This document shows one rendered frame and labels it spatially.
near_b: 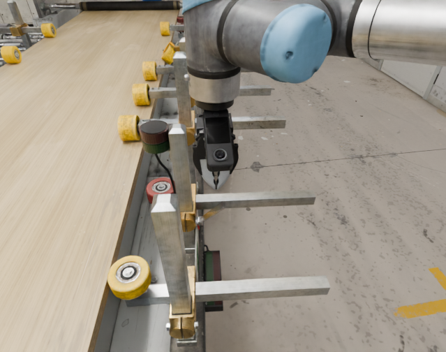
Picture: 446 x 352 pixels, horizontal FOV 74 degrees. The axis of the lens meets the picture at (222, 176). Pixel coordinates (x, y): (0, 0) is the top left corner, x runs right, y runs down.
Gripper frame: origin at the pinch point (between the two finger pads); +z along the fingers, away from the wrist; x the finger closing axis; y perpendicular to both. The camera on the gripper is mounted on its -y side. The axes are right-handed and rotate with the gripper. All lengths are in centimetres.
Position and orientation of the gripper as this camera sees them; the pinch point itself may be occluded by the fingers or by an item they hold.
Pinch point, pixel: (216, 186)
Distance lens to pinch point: 64.5
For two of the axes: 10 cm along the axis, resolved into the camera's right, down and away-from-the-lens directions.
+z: 0.0, 7.7, 6.3
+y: -0.6, -6.3, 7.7
